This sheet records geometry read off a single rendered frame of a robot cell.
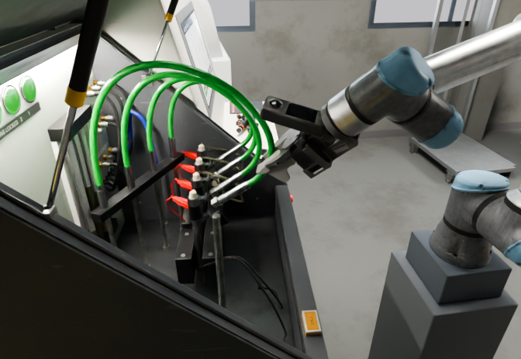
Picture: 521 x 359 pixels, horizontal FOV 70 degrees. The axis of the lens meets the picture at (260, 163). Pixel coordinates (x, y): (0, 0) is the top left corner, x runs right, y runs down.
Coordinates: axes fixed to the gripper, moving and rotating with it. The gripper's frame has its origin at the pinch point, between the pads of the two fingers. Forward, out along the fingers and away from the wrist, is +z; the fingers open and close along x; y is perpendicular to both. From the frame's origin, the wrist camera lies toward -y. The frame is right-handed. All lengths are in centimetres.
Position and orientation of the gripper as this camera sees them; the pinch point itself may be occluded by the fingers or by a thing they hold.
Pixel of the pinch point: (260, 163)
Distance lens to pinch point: 76.1
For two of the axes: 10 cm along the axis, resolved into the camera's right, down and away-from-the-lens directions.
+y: 7.4, 6.3, 2.6
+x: 3.0, -6.4, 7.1
